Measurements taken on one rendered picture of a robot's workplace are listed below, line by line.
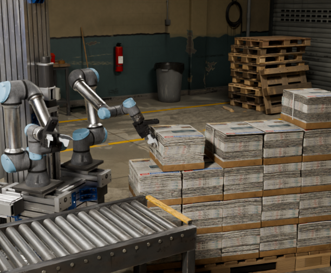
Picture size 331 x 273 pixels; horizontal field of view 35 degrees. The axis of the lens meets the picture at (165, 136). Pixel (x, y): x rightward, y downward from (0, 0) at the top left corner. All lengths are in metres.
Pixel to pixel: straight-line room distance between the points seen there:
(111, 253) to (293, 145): 1.72
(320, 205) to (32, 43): 2.27
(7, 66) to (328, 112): 2.15
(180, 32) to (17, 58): 8.07
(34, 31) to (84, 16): 6.81
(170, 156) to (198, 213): 0.44
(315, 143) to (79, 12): 7.07
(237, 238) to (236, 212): 0.19
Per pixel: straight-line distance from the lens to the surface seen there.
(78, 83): 3.60
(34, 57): 3.45
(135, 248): 2.56
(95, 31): 10.32
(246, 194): 3.69
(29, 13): 3.41
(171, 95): 10.52
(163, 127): 3.68
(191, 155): 3.48
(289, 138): 3.72
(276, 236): 3.91
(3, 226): 2.83
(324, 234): 4.11
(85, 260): 2.46
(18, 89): 3.12
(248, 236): 3.82
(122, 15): 10.57
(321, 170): 3.90
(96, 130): 3.73
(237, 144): 3.56
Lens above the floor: 1.89
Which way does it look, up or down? 14 degrees down
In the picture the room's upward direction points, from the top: straight up
